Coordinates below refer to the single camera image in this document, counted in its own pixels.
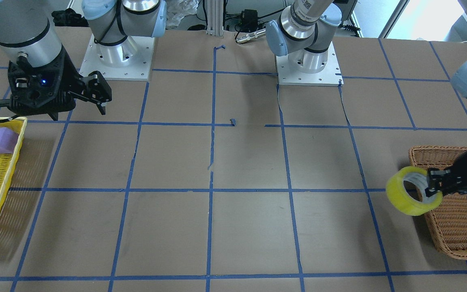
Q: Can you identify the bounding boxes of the purple sponge block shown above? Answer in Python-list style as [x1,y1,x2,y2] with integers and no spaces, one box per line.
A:
[0,127,19,155]

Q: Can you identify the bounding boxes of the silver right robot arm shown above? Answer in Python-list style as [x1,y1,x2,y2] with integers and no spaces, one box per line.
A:
[0,0,167,123]

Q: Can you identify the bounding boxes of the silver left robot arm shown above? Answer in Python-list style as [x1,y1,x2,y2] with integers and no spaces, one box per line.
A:
[266,0,467,215]

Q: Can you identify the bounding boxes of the brown wicker basket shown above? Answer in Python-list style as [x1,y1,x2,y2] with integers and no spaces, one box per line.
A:
[408,146,467,260]

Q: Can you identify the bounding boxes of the yellow tape roll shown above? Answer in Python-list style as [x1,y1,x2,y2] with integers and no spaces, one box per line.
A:
[386,166,443,216]

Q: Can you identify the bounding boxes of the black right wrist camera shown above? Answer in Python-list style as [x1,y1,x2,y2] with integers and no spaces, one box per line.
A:
[7,56,76,120]

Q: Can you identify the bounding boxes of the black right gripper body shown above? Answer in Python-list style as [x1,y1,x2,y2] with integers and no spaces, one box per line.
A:
[55,49,90,102]

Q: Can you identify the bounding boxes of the silver metal connector plug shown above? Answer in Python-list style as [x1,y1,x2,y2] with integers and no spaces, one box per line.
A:
[235,28,266,45]

